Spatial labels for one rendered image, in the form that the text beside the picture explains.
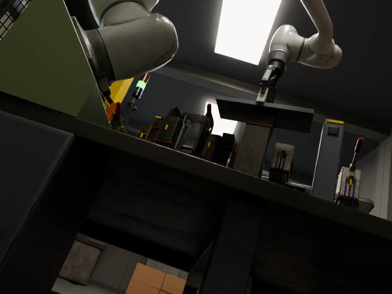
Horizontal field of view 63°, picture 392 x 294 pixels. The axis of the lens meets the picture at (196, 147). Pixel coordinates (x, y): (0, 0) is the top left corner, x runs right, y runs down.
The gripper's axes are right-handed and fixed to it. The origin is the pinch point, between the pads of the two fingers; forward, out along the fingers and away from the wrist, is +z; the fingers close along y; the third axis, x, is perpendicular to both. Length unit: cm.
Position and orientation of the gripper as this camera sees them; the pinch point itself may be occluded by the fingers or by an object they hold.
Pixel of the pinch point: (263, 105)
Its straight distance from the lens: 128.5
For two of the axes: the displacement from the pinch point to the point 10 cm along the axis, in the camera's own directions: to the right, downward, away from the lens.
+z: -3.4, 8.6, -3.9
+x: -8.9, -1.6, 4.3
